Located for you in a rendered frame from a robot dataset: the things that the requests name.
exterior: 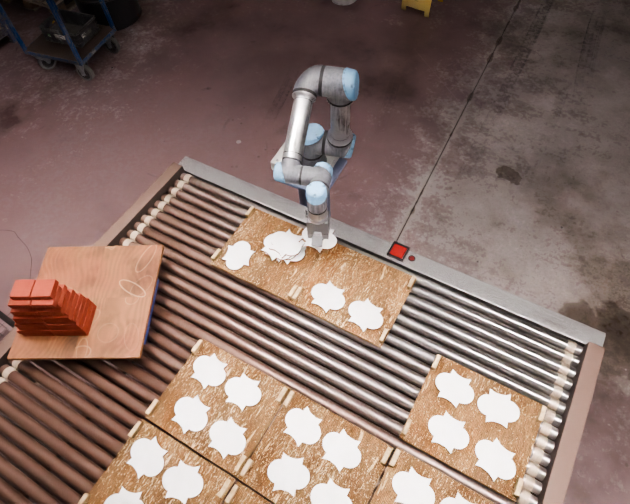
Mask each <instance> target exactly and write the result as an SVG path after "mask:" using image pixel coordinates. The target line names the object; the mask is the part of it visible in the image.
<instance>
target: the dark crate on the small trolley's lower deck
mask: <svg viewBox="0 0 630 504"><path fill-rule="evenodd" d="M57 12H58V14H59V16H60V18H61V20H62V22H63V23H64V25H65V27H66V29H67V31H68V33H69V35H70V37H71V39H72V41H73V43H74V45H75V47H79V48H82V47H83V46H84V45H85V44H86V43H87V42H88V41H89V40H90V39H91V38H92V37H94V36H95V35H96V34H97V33H98V32H99V31H100V28H99V25H97V21H96V20H95V17H94V16H95V15H91V14H85V13H80V12H74V11H69V10H64V9H57ZM54 22H56V24H55V25H54V26H53V27H51V28H50V29H49V27H50V26H51V25H52V24H53V23H54ZM38 27H39V29H40V30H41V31H42V33H43V34H44V38H46V41H50V42H55V43H60V44H65V45H69V44H68V42H67V40H66V38H65V37H64V35H63V33H62V31H61V29H60V27H59V25H58V23H57V21H56V19H55V17H54V15H53V13H52V14H51V15H50V16H49V17H48V18H47V19H46V20H44V21H43V22H42V23H41V24H40V25H39V26H38Z"/></svg>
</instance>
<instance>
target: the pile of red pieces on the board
mask: <svg viewBox="0 0 630 504"><path fill-rule="evenodd" d="M67 288H68V287H67V286H66V285H65V284H59V282H58V281H57V280H56V279H39V280H35V279H31V280H16V281H15V283H14V286H13V288H12V291H11V293H10V296H9V297H10V300H9V303H8V306H9V307H10V308H11V311H10V313H12V314H13V315H14V316H13V320H14V322H15V324H14V326H16V327H17V330H16V331H17V332H18V333H19V334H22V335H24V336H56V335H57V336H88V335H89V331H90V328H91V324H92V321H93V317H94V314H95V310H96V307H97V306H96V305H95V304H94V303H93V302H92V301H90V299H89V298H88V297H85V296H83V295H82V294H81V293H76V292H75V291H74V290H73V289H67Z"/></svg>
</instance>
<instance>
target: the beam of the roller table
mask: <svg viewBox="0 0 630 504"><path fill-rule="evenodd" d="M179 165H182V166H183V169H184V171H185V173H186V174H190V175H192V176H193V177H195V178H197V179H199V180H202V181H204V182H206V183H209V184H211V185H213V186H215V187H218V188H220V189H222V190H225V191H227V192H229V193H232V194H234V195H236V196H238V197H241V198H243V199H245V200H248V201H250V202H252V203H254V204H257V205H259V206H261V207H264V208H266V209H268V210H271V211H273V212H275V213H277V214H280V215H282V216H284V217H287V218H289V219H291V220H293V221H296V222H298V223H300V224H303V225H305V226H307V224H306V221H307V218H306V217H305V215H306V211H305V210H306V208H307V207H305V206H303V205H300V204H298V203H296V202H293V201H291V200H289V199H286V198H284V197H281V196H279V195H277V194H274V193H272V192H270V191H267V190H265V189H263V188H260V187H258V186H255V185H253V184H251V183H248V182H246V181H244V180H241V179H239V178H236V177H234V176H232V175H229V174H227V173H225V172H222V171H220V170H218V169H215V168H213V167H210V166H208V165H206V164H203V163H201V162H199V161H196V160H194V159H191V158H189V157H187V156H185V157H184V158H183V160H182V161H181V162H180V163H179ZM330 229H335V232H334V233H333V235H334V236H335V237H336V239H337V240H339V241H342V242H344V243H346V244H348V245H351V246H353V247H355V248H358V249H360V250H362V251H365V252H367V253H369V254H371V255H374V256H376V257H378V258H381V259H383V260H385V261H387V262H390V263H392V264H394V265H397V266H399V267H401V268H403V269H406V270H408V271H410V272H413V273H415V274H417V275H420V276H422V277H424V278H426V279H429V280H431V281H433V282H436V283H438V284H440V285H442V286H445V287H447V288H449V289H452V290H454V291H456V292H459V293H461V294H463V295H465V296H468V297H470V298H472V299H475V300H477V301H479V302H481V303H484V304H486V305H488V306H491V307H493V308H495V309H497V310H500V311H502V312H504V313H507V314H509V315H511V316H514V317H516V318H518V319H520V320H523V321H525V322H527V323H530V324H532V325H534V326H536V327H539V328H541V329H543V330H546V331H548V332H550V333H553V334H555V335H557V336H559V337H562V338H564V339H566V340H571V341H573V342H575V343H576V344H578V345H580V346H582V347H584V346H585V345H586V344H587V343H588V342H589V341H590V342H592V343H595V344H597V345H599V346H602V347H603V344H604V340H605V336H606V333H604V332H601V331H599V330H597V329H594V328H592V327H589V326H587V325H585V324H582V323H580V322H578V321H575V320H573V319H570V318H568V317H566V316H563V315H561V314H559V313H556V312H554V311H552V310H549V309H547V308H544V307H542V306H540V305H537V304H535V303H533V302H530V301H528V300H525V299H523V298H521V297H518V296H516V295H514V294H511V293H509V292H507V291H504V290H502V289H499V288H497V287H495V286H492V285H490V284H488V283H485V282H483V281H480V280H478V279H476V278H473V277H471V276H469V275H466V274H464V273H462V272H459V271H457V270H454V269H452V268H450V267H447V266H445V265H443V264H440V263H438V262H435V261H433V260H431V259H428V258H426V257H424V256H421V255H419V254H416V253H414V252H412V251H408V253H407V255H406V257H405V259H404V260H403V262H401V261H398V260H396V259H394V258H391V257H389V256H387V252H388V250H389V249H390V247H391V245H392V244H393V243H390V242H388V241H386V240H383V239H381V238H379V237H376V236H374V235H371V234H369V233H367V232H364V231H362V230H360V229H357V228H355V227H353V226H350V225H348V224H345V223H343V222H341V221H338V220H336V219H334V218H331V217H330ZM410 255H413V256H415V258H416V259H415V261H409V260H408V257H409V256H410Z"/></svg>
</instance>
